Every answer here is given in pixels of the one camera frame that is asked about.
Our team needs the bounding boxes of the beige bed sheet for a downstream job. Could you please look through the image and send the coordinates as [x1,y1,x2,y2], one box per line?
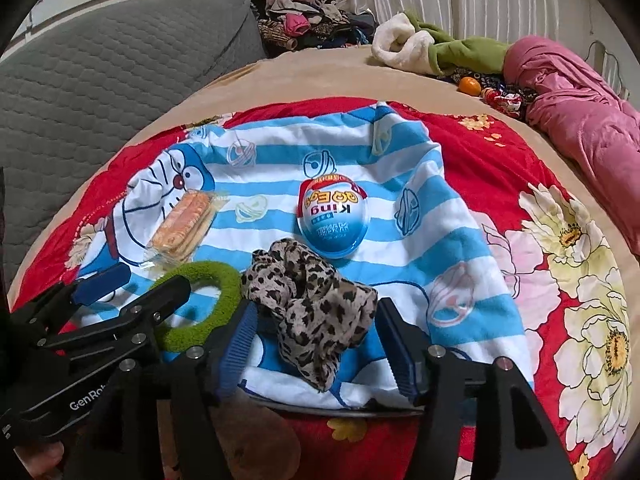
[10,45,640,480]

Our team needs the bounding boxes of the brown fuzzy cloth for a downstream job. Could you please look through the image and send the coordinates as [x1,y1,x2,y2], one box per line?
[207,389,302,480]

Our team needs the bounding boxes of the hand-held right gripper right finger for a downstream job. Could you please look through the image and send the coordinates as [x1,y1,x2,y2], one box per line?
[375,297,576,480]

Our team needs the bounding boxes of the green white plush garment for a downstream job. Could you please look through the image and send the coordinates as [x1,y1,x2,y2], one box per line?
[371,9,514,79]

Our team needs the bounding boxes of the grey quilted headboard cover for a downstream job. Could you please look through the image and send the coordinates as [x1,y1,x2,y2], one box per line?
[0,0,269,282]

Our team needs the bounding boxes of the clear-wrapped biscuit packet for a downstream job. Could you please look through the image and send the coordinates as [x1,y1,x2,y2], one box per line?
[144,189,229,269]

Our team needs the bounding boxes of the leopard print scrunchie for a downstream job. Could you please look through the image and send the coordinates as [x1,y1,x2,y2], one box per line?
[241,239,380,392]

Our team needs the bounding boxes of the blue striped cartoon blanket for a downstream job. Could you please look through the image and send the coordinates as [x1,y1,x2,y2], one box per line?
[75,101,537,412]

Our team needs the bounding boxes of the red white candy wrappers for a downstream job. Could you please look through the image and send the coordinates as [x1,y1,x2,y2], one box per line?
[481,87,524,114]

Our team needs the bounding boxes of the pile of mixed clothes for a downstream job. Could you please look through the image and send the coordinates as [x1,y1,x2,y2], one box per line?
[250,0,379,59]

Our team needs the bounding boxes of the green fuzzy ring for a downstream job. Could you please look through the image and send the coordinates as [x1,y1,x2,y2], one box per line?
[150,260,247,354]

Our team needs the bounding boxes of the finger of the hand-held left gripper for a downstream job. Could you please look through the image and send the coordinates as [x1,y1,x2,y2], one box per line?
[9,263,133,343]
[39,275,193,362]

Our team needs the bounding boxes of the red white toy egg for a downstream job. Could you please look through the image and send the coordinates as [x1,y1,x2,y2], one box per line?
[297,174,372,260]

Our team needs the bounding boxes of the person's left hand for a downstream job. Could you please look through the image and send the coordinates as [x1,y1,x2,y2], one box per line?
[17,440,66,480]

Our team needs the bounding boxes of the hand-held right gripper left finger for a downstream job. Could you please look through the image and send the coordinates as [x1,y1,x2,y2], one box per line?
[65,300,261,480]

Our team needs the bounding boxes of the pink quilt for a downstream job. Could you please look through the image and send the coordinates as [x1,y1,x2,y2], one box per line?
[502,35,640,214]

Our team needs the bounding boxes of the white curved metal frame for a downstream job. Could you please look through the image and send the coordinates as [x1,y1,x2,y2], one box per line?
[585,40,632,102]

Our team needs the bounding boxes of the dark floral cloth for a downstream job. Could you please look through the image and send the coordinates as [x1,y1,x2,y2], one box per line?
[440,67,539,107]

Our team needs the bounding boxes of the red floral blanket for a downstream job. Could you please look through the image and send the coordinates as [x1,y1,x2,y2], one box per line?
[10,100,634,480]

